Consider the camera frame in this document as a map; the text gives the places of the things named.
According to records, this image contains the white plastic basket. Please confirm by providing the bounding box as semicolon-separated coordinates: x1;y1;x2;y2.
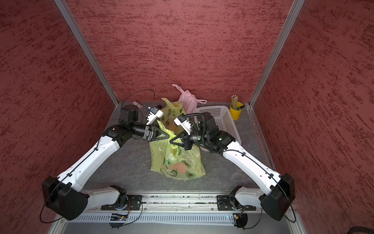
195;105;242;144

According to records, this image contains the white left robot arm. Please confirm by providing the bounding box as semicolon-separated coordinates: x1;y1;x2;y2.
42;104;169;220

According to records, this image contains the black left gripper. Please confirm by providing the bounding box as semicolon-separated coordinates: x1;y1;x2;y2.
130;122;171;142

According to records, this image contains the right aluminium corner post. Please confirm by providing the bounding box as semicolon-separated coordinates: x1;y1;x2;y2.
249;0;305;108

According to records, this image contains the aluminium corner post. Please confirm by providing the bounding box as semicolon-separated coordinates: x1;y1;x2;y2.
54;0;119;106
249;0;305;108

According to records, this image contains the aluminium front rail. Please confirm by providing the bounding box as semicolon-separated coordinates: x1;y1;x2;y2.
46;191;307;234

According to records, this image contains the white slotted cable duct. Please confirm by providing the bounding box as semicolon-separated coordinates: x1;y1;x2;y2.
71;213;234;226

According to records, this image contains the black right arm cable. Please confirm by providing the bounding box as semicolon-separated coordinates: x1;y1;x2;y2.
178;113;296;223

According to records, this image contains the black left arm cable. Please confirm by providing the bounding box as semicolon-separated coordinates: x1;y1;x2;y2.
39;89;156;224

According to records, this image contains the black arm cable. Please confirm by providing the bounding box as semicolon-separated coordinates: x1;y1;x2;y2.
39;89;156;224
178;113;296;223

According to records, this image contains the left aluminium corner post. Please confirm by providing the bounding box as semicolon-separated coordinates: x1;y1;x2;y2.
54;0;119;106

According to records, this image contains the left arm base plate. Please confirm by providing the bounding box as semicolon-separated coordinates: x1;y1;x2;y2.
101;195;142;212

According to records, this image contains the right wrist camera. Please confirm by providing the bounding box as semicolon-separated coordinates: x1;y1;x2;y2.
174;116;192;135

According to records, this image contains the green avocado plastic bag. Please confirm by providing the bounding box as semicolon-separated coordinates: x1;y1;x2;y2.
161;98;186;135

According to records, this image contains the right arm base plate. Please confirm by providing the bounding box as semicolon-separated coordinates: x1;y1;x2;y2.
216;195;257;212

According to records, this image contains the colored pencils bundle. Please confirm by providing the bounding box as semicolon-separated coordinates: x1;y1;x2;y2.
231;95;238;110

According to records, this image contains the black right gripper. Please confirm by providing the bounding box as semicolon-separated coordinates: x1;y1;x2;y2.
170;128;210;150

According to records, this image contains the yellow pencil cup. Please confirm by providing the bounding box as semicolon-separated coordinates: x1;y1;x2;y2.
229;102;245;121

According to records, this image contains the pink peach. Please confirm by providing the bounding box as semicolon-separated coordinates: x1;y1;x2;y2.
171;162;188;174

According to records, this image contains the pink plastic bag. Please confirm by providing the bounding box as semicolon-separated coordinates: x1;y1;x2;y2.
172;84;207;114

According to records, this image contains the colorful marker pack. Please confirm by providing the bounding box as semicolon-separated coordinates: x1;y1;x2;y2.
132;101;143;109

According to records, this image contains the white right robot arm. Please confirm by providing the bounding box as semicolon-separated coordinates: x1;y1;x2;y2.
169;112;295;221

